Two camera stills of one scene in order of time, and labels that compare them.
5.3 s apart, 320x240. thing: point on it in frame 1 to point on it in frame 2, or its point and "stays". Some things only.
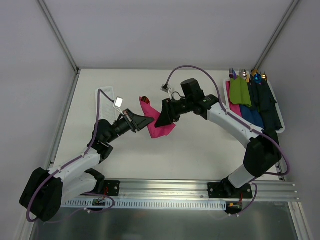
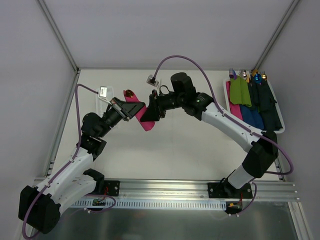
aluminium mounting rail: (198, 191) stays
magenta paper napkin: (159, 131) to (147, 126)
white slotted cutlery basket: (107, 106) stays
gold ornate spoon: (145, 99) to (129, 93)
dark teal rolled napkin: (271, 121) stays
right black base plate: (225, 190) stays
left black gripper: (130, 121) to (120, 109)
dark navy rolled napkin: (255, 89) stays
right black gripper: (169, 111) to (155, 104)
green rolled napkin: (239, 92) stays
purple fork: (231, 73) stays
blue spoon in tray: (257, 78) stays
